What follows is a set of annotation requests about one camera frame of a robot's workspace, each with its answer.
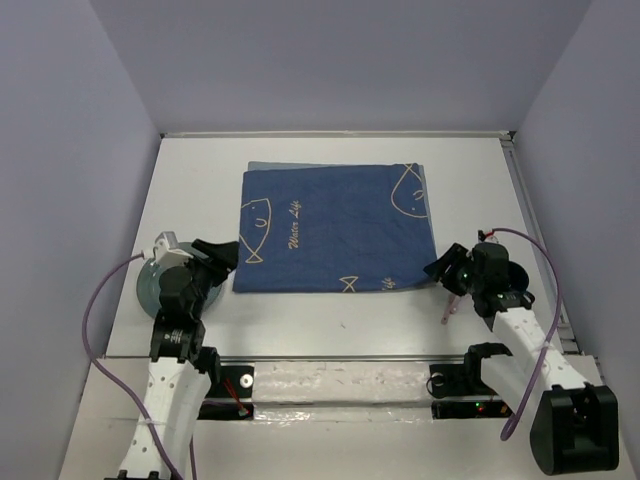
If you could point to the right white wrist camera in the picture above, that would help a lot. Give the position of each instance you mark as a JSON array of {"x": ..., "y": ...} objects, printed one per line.
[{"x": 487, "y": 236}]

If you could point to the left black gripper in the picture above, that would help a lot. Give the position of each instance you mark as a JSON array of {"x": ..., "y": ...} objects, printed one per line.
[{"x": 223, "y": 256}]

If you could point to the blue embroidered cloth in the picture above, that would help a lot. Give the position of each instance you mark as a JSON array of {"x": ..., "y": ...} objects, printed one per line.
[{"x": 334, "y": 229}]

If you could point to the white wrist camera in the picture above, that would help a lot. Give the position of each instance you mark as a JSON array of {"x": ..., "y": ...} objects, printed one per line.
[
  {"x": 487, "y": 236},
  {"x": 166, "y": 251}
]

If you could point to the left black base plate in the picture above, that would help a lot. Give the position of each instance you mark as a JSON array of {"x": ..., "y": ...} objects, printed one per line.
[{"x": 231, "y": 398}]

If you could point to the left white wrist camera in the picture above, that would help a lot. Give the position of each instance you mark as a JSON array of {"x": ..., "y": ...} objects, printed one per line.
[{"x": 166, "y": 251}]

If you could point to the teal ceramic plate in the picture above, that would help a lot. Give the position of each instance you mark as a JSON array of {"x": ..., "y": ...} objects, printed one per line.
[{"x": 148, "y": 288}]

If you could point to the pink handled fork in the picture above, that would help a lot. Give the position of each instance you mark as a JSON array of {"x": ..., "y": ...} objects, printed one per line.
[{"x": 446, "y": 315}]

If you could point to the dark blue mug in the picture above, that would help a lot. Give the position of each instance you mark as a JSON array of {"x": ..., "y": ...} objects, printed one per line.
[{"x": 519, "y": 281}]

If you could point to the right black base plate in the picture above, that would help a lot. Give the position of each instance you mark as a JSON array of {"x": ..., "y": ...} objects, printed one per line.
[{"x": 475, "y": 400}]

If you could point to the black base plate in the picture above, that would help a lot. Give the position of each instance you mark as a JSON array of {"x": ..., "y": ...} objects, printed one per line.
[
  {"x": 475, "y": 400},
  {"x": 231, "y": 398}
]

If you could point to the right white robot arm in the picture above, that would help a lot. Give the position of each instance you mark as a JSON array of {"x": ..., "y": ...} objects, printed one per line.
[{"x": 573, "y": 423}]

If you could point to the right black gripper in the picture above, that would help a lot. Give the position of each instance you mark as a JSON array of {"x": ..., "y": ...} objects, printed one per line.
[{"x": 454, "y": 256}]

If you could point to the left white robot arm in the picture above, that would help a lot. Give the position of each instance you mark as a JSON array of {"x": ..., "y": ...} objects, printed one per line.
[{"x": 181, "y": 369}]

